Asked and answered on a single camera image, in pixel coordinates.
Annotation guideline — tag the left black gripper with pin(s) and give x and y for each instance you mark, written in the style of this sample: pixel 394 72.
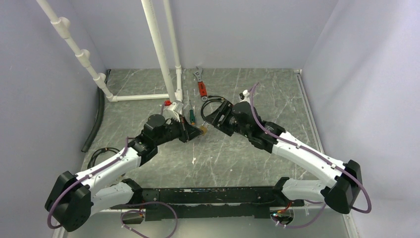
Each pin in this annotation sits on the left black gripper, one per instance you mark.
pixel 187 132

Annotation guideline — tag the red handle adjustable wrench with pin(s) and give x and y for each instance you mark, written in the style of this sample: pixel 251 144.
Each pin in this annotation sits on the red handle adjustable wrench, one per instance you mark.
pixel 201 86

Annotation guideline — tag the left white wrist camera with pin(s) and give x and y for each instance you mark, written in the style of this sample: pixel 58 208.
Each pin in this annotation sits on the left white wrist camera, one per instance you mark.
pixel 172 110

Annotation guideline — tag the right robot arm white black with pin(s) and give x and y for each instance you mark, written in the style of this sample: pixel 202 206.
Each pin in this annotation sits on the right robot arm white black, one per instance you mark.
pixel 337 183

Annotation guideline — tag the white pvc pipe frame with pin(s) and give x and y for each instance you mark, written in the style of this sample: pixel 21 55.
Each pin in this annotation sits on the white pvc pipe frame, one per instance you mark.
pixel 62 24

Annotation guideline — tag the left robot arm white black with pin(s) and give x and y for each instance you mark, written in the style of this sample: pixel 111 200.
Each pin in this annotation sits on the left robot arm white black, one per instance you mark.
pixel 76 197

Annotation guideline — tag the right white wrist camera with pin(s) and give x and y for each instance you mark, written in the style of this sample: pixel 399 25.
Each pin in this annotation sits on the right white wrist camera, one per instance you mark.
pixel 245 95

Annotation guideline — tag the small brass padlock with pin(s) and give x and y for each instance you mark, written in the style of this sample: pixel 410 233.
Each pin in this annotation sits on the small brass padlock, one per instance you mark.
pixel 204 128

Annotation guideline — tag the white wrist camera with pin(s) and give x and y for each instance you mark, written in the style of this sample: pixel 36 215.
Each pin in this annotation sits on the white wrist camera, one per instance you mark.
pixel 245 95
pixel 172 110

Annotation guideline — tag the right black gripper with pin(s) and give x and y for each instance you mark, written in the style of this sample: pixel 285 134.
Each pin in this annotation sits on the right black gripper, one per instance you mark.
pixel 225 109

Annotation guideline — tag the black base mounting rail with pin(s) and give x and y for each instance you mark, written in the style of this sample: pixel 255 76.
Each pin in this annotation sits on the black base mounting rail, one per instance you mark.
pixel 210 202

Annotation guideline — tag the green handle screwdriver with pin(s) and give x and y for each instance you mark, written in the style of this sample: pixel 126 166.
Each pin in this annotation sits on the green handle screwdriver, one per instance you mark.
pixel 192 117

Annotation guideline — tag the aluminium rail right edge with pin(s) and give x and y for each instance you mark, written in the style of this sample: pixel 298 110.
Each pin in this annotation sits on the aluminium rail right edge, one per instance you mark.
pixel 349 222

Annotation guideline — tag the black foam tube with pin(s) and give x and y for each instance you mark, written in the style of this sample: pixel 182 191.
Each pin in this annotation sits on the black foam tube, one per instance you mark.
pixel 97 123

